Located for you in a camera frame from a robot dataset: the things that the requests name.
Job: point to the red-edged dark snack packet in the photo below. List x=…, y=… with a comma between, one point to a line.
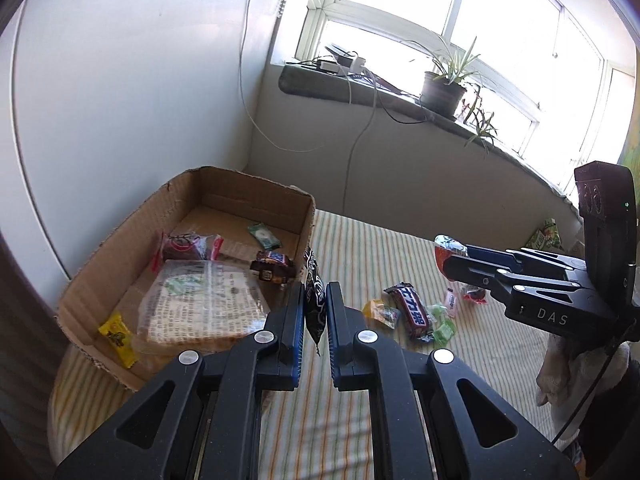
x=187, y=246
x=472, y=292

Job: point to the striped bed sheet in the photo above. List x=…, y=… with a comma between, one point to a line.
x=380, y=260

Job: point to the person's right forearm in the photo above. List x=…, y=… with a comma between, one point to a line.
x=555, y=370

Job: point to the white power adapter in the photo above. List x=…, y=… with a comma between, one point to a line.
x=340, y=66

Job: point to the black white snack packet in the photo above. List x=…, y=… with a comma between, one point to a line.
x=315, y=305

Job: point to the potted spider plant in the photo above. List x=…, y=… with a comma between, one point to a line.
x=442, y=92

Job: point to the white cabinet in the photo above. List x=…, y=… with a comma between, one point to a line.
x=125, y=85

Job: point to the red bar with blue print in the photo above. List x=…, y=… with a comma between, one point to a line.
x=412, y=310

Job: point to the clear bag of crackers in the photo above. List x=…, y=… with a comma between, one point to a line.
x=200, y=300

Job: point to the brown chocolate bar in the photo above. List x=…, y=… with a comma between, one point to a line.
x=272, y=265

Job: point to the small pink white packet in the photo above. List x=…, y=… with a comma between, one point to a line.
x=452, y=301

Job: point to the yellow clear candy packet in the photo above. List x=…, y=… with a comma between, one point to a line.
x=382, y=311

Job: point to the green printed bag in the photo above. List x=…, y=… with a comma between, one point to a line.
x=542, y=237

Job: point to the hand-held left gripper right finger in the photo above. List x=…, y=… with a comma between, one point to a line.
x=332, y=330

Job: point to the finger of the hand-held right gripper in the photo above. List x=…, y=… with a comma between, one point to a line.
x=540, y=262
x=472, y=270

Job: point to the light green wrapped candy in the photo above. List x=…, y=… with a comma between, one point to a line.
x=444, y=331
x=436, y=310

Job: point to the grey windowsill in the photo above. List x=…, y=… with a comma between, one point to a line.
x=380, y=105

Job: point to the white framed window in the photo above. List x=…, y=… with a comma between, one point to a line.
x=450, y=15

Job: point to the green candy packet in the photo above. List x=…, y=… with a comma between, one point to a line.
x=265, y=235

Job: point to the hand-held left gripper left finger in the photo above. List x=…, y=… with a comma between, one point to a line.
x=298, y=330

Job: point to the brown cardboard box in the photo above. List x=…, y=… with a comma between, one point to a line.
x=100, y=270

